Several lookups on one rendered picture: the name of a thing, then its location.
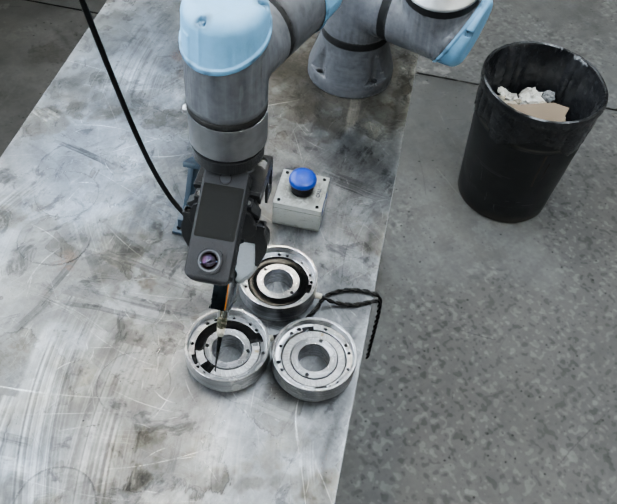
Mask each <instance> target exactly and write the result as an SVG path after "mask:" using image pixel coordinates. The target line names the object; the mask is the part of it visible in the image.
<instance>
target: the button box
mask: <svg viewBox="0 0 617 504"><path fill-rule="evenodd" d="M292 171H293V170H288V169H284V170H283V173H282V176H281V179H280V182H279V185H278V188H277V191H276V194H275V198H274V201H273V212H272V223H277V224H282V225H287V226H291V227H296V228H301V229H306V230H311V231H316V232H318V231H319V228H320V224H321V220H322V216H323V212H324V209H325V205H326V201H327V196H328V189H329V181H330V178H328V177H323V176H318V175H316V177H317V183H316V185H315V187H314V188H312V189H310V190H307V191H300V190H297V189H294V188H293V187H292V186H291V185H290V183H289V175H290V173H291V172H292Z"/></svg>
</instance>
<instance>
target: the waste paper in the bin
mask: <svg viewBox="0 0 617 504"><path fill-rule="evenodd" d="M497 92H498V93H499V94H501V95H497V96H499V97H500V98H501V99H502V100H503V101H504V102H505V103H507V104H508V105H510V106H511V107H513V108H514V109H516V110H518V111H520V112H522V113H525V114H527V115H530V116H533V117H536V118H539V119H544V120H550V121H566V120H565V119H566V117H565V115H566V113H567V112H568V110H569V108H568V107H565V106H562V105H559V104H556V103H550V102H551V101H553V100H555V92H552V91H550V90H547V91H545V92H538V91H537V90H536V87H534V88H530V87H527V88H525V89H524V90H522V91H521V93H520V94H518V96H519V98H518V97H517V94H515V93H511V92H508V90H507V89H506V88H504V87H502V86H500V88H499V87H498V90H497ZM542 93H544V94H543V95H542ZM547 102H549V103H547Z"/></svg>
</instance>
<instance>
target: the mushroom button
mask: <svg viewBox="0 0 617 504"><path fill-rule="evenodd" d="M289 183H290V185H291V186H292V187H293V188H294V189H297V190H300V191H307V190H310V189H312V188H314V187H315V185H316V183H317V177H316V175H315V173H314V172H313V171H312V170H310V169H308V168H297V169H295V170H293V171H292V172H291V173H290V175H289Z"/></svg>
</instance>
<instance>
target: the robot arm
mask: <svg viewBox="0 0 617 504"><path fill-rule="evenodd" d="M180 1H182V2H181V5H180V31H179V48H180V53H181V55H182V64H183V75H184V86H185V97H186V103H185V104H184V105H183V106H182V112H183V113H184V114H187V115H188V128H189V139H190V142H191V146H192V154H193V157H194V159H195V160H196V162H197V163H198V164H199V165H200V166H201V167H200V170H199V172H198V175H197V177H196V179H195V181H194V188H195V193H194V194H192V195H190V196H189V199H188V201H187V205H189V206H187V205H185V207H184V209H183V212H182V214H183V220H182V223H181V233H182V236H183V238H184V240H185V242H186V244H187V246H188V247H189V248H188V253H187V258H186V263H185V268H184V271H185V274H186V275H187V277H188V278H190V279H192V280H194V281H196V282H202V283H207V284H213V285H218V286H226V285H228V284H230V283H231V282H232V280H233V278H234V273H235V270H236V276H235V278H234V279H235V281H236V282H237V283H240V284H242V283H243V282H245V281H246V280H247V279H249V278H250V277H251V276H252V275H253V273H254V272H255V270H256V269H257V267H258V266H259V264H260V263H261V261H262V259H263V258H264V256H265V254H266V252H267V248H268V245H269V242H270V230H269V228H268V227H267V226H266V224H267V222H266V221H263V220H260V217H261V209H260V207H259V204H261V201H262V198H263V195H264V192H265V203H268V200H269V196H270V193H271V190H272V173H273V156H270V155H264V150H265V144H266V141H267V137H268V88H269V78H270V75H271V74H272V73H273V72H274V71H275V70H276V69H277V68H278V67H279V66H280V65H281V64H282V63H283V62H284V61H285V60H286V59H287V58H288V57H289V56H290V55H292V54H293V53H294V52H295V51H296V50H297V49H298V48H299V47H300V46H301V45H302V44H303V43H304V42H305V41H306V40H307V39H309V38H310V37H311V36H312V35H313V34H314V33H316V32H318V31H320V30H321V31H320V33H319V36H318V38H317V40H316V42H315V44H314V46H313V48H312V50H311V52H310V55H309V59H308V74H309V77H310V79H311V80H312V82H313V83H314V84H315V85H316V86H317V87H318V88H320V89H321V90H323V91H325V92H326V93H329V94H331V95H334V96H337V97H341V98H347V99H363V98H368V97H372V96H375V95H377V94H379V93H381V92H382V91H384V90H385V89H386V88H387V87H388V85H389V84H390V82H391V78H392V73H393V60H392V54H391V49H390V43H392V44H395V45H397V46H399V47H402V48H404V49H407V50H409V51H411V52H414V53H416V54H419V55H421V56H423V57H426V58H428V59H431V60H432V62H434V63H436V62H438V63H441V64H444V65H447V66H450V67H454V66H457V65H459V64H460V63H462V61H463V60H464V59H465V58H466V56H467V55H468V53H469V52H470V50H471V49H472V47H473V45H474V44H475V42H476V40H477V38H478V37H479V35H480V33H481V31H482V29H483V27H484V25H485V23H486V21H487V19H488V17H489V15H490V12H491V10H492V6H493V0H180ZM389 42H390V43H389ZM262 160H265V161H266V162H267V165H266V168H265V169H264V168H263V167H262V166H259V165H258V163H259V162H262Z"/></svg>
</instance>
